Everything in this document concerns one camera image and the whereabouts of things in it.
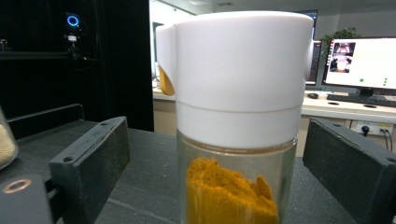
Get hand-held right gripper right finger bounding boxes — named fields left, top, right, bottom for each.
left=302, top=117, right=396, bottom=224

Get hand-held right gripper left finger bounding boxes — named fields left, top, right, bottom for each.
left=49, top=116, right=132, bottom=224

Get pale powder jar grey lid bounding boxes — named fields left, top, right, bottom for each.
left=0, top=105, right=20, bottom=172

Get orange powder jar white lid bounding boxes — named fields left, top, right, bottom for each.
left=154, top=10, right=315, bottom=224

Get black keyboard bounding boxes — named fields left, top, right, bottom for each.
left=326, top=92, right=396, bottom=109

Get black curtain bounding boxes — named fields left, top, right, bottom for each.
left=0, top=0, right=155, bottom=133

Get lit computer monitor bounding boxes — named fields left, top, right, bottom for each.
left=321, top=35, right=396, bottom=98

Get dark computer monitor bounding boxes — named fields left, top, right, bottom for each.
left=304, top=39, right=323, bottom=87

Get green potted plant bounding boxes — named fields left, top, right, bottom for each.
left=320, top=26, right=362, bottom=61

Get white wall power outlet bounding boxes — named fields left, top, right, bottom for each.
left=354, top=120, right=395, bottom=137

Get black power cables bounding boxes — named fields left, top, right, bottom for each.
left=361, top=124, right=394, bottom=145

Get black camera blue ring light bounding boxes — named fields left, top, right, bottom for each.
left=64, top=11, right=84, bottom=61

